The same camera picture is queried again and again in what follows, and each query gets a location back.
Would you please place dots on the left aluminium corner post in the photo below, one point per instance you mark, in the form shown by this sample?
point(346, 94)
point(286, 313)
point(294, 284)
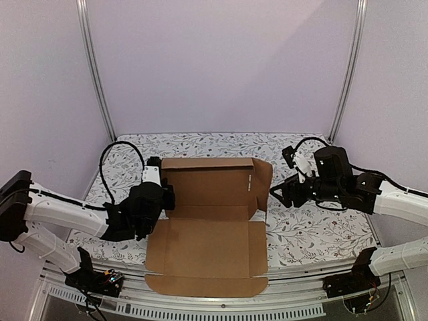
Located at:
point(84, 21)

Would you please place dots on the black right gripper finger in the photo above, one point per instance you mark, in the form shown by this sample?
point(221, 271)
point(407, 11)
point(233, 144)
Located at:
point(282, 189)
point(286, 201)

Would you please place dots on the aluminium corner post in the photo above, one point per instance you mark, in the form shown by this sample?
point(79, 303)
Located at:
point(357, 35)
point(84, 21)

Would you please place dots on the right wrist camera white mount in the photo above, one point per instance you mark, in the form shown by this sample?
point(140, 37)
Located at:
point(296, 160)

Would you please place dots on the brown cardboard box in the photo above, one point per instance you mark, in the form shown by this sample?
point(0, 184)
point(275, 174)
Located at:
point(209, 245)

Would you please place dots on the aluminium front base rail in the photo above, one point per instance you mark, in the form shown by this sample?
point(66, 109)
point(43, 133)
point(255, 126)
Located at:
point(293, 293)

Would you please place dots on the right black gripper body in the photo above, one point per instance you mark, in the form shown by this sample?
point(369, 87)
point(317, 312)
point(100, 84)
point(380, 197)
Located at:
point(293, 193)

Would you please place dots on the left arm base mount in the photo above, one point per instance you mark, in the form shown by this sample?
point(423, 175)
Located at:
point(86, 279)

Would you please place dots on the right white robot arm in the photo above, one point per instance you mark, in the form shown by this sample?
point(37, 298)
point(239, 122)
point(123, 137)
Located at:
point(370, 192)

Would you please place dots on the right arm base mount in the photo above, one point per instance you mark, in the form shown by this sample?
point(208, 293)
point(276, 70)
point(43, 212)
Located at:
point(358, 279)

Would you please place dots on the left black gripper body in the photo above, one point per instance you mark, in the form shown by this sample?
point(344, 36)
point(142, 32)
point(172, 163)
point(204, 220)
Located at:
point(170, 204)

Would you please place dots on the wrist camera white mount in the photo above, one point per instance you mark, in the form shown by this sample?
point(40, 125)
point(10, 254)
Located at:
point(296, 160)
point(152, 170)

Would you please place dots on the right aluminium corner post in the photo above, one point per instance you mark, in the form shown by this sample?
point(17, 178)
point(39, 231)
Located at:
point(357, 35)

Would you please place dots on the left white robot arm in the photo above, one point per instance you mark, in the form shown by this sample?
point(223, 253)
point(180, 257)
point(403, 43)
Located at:
point(26, 206)

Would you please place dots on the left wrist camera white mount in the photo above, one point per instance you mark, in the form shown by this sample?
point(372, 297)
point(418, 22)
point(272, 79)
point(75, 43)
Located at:
point(152, 170)

